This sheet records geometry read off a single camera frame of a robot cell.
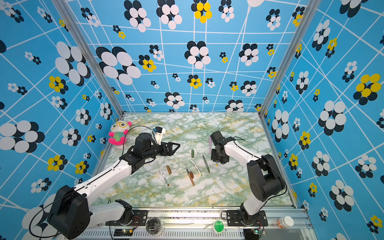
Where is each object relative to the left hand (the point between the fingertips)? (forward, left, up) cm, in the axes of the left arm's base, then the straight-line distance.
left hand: (175, 144), depth 80 cm
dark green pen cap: (+4, -9, -18) cm, 20 cm away
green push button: (-36, -21, -8) cm, 43 cm away
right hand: (-1, -24, -16) cm, 29 cm away
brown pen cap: (-7, +6, -18) cm, 20 cm away
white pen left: (-11, +8, -18) cm, 23 cm away
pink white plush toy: (+18, +42, -13) cm, 47 cm away
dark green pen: (-3, -17, -18) cm, 25 cm away
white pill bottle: (-34, -51, -10) cm, 62 cm away
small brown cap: (-10, -9, -19) cm, 23 cm away
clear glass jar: (-36, +7, -7) cm, 37 cm away
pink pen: (+12, -21, -18) cm, 30 cm away
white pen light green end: (-5, -11, -19) cm, 22 cm away
